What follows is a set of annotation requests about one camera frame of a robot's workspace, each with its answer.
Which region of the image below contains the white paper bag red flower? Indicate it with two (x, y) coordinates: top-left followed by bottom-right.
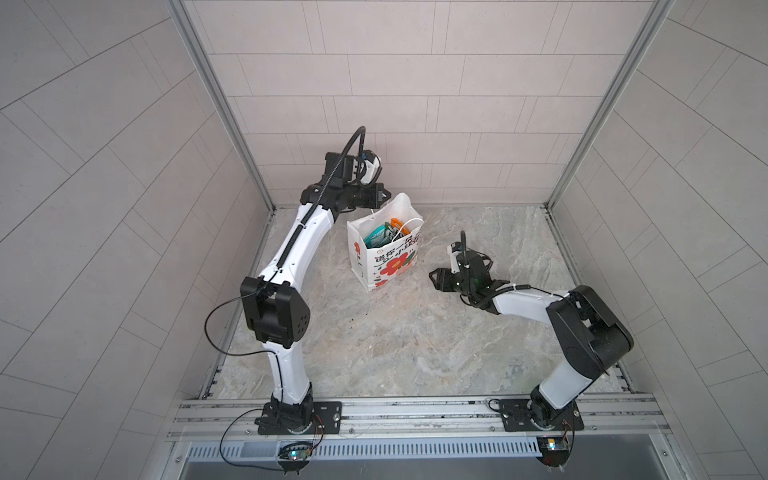
(347, 193), (424, 291)

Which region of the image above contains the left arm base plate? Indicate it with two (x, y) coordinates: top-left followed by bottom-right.
(254, 398), (342, 435)

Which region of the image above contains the green yellow Fox's candy packet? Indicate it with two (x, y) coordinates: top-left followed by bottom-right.
(364, 222), (399, 249)

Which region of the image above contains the left circuit board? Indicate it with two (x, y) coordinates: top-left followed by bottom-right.
(277, 441), (314, 462)

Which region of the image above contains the aluminium mounting rail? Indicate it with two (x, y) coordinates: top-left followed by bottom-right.
(167, 393), (671, 441)

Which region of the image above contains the circuit board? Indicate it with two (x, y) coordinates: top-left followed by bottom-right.
(536, 436), (571, 468)
(277, 441), (314, 462)

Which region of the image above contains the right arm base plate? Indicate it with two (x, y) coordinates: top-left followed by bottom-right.
(495, 398), (585, 432)

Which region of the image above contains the right circuit board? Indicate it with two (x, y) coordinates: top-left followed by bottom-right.
(536, 436), (571, 468)

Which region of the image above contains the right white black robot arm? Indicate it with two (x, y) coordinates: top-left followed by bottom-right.
(429, 239), (634, 430)

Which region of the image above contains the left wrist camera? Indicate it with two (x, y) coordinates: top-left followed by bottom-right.
(358, 150), (382, 187)

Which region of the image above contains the orange pink Fox's candy packet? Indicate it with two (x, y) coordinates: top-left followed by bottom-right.
(389, 218), (410, 240)

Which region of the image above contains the left black cable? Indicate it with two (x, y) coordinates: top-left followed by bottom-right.
(203, 287), (283, 400)

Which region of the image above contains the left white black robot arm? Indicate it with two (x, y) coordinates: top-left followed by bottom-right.
(240, 150), (391, 431)

